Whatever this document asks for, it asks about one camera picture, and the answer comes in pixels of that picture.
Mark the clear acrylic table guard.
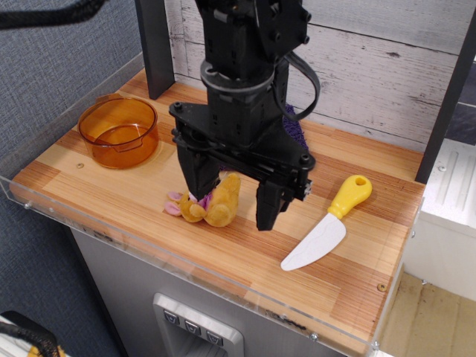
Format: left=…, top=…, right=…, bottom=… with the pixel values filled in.
left=11, top=43, right=440, bottom=356

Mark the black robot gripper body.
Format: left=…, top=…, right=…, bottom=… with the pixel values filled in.
left=169, top=84, right=315, bottom=202

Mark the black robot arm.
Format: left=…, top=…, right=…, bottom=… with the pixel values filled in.
left=170, top=1, right=321, bottom=231

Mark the grey panel with buttons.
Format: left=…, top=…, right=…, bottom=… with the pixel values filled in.
left=152, top=293, right=245, bottom=356

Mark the black braided cable bottom left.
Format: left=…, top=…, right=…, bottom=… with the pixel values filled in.
left=0, top=310, right=70, bottom=357

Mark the purple rag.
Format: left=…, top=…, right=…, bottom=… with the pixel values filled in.
left=219, top=103, right=312, bottom=176

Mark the white ribbed appliance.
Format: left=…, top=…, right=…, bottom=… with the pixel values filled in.
left=403, top=139, right=475, bottom=300

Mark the black frame post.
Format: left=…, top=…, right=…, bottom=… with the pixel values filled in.
left=135, top=0, right=175, bottom=100
left=415, top=12, right=475, bottom=184

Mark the black braided cable sleeve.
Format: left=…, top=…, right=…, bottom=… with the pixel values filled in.
left=0, top=0, right=109, bottom=30

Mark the left black frame post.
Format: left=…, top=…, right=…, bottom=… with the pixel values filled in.
left=135, top=0, right=175, bottom=100

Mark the yellow handled white toy knife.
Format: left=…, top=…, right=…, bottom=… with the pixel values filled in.
left=280, top=175, right=373, bottom=271

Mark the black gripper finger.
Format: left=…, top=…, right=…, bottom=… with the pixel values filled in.
left=177, top=144, right=222, bottom=200
left=256, top=180, right=289, bottom=231

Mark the yellow plush toy animal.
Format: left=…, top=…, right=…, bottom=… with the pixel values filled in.
left=164, top=172, right=241, bottom=228

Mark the right black frame post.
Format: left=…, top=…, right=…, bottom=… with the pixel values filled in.
left=415, top=12, right=475, bottom=184

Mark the orange transparent plastic pot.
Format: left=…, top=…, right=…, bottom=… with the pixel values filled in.
left=77, top=94, right=159, bottom=169

